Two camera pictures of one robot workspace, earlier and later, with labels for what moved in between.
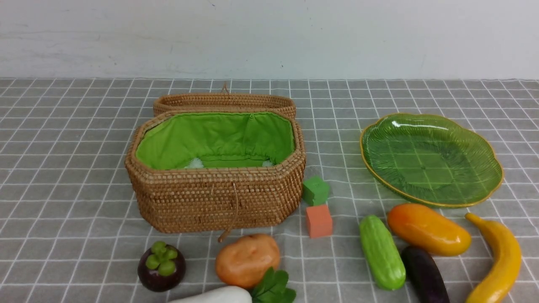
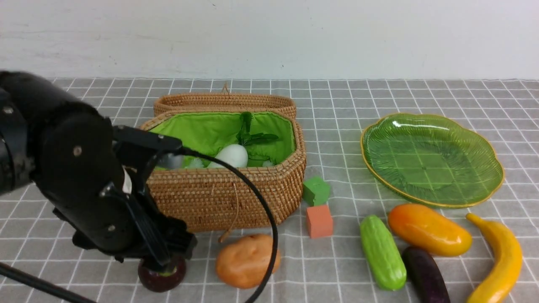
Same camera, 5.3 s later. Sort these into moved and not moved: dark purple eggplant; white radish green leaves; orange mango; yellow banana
Moved: white radish green leaves
Not moved: orange mango; yellow banana; dark purple eggplant
